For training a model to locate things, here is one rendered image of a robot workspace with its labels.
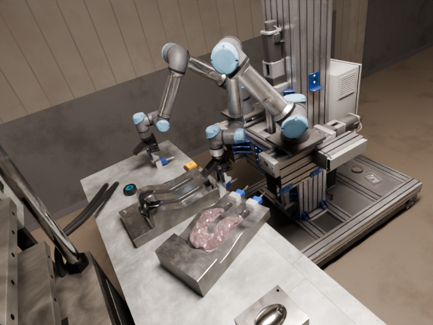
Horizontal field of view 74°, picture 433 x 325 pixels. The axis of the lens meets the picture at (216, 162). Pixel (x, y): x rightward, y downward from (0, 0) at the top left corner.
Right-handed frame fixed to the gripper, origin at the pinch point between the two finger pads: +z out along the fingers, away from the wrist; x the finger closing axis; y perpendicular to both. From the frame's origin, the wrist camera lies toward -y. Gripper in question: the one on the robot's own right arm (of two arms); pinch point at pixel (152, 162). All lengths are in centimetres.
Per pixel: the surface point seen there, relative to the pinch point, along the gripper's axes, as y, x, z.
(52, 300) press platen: -51, -93, -19
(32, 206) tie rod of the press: -52, -59, -36
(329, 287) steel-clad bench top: 39, -124, 5
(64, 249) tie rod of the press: -52, -59, -10
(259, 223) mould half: 32, -86, 1
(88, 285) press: -49, -70, 6
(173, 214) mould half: -2, -60, -3
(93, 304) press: -47, -81, 6
